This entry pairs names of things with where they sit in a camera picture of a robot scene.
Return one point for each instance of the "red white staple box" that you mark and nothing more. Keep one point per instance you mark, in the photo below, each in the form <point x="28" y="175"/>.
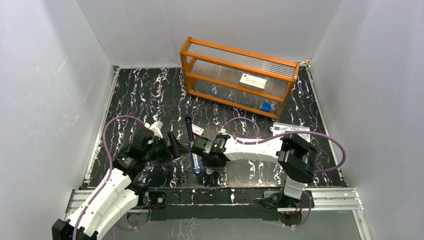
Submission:
<point x="197" y="131"/>

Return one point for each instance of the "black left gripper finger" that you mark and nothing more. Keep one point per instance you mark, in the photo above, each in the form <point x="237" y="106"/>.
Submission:
<point x="171" y="157"/>
<point x="175" y="146"/>

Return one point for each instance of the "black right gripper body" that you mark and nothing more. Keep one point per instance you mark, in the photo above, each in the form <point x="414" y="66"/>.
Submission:
<point x="212" y="165"/>

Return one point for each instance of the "small blue box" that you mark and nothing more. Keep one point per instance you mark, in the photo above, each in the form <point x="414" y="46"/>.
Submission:
<point x="266" y="107"/>

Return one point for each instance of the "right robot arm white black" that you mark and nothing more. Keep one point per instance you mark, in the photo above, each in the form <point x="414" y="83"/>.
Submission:
<point x="296" y="156"/>

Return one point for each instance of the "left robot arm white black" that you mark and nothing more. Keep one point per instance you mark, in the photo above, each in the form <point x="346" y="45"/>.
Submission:
<point x="119" y="191"/>

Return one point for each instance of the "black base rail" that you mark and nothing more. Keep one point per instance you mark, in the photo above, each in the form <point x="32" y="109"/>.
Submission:
<point x="265" y="203"/>

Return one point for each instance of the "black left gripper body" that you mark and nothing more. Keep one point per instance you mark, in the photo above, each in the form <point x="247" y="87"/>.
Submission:
<point x="168" y="144"/>

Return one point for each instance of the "orange wooden shelf rack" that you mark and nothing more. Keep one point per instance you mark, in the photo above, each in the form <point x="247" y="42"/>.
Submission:
<point x="212" y="71"/>

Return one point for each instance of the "white cardboard box red labels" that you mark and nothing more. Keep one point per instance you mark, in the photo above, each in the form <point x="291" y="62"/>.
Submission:
<point x="252" y="82"/>

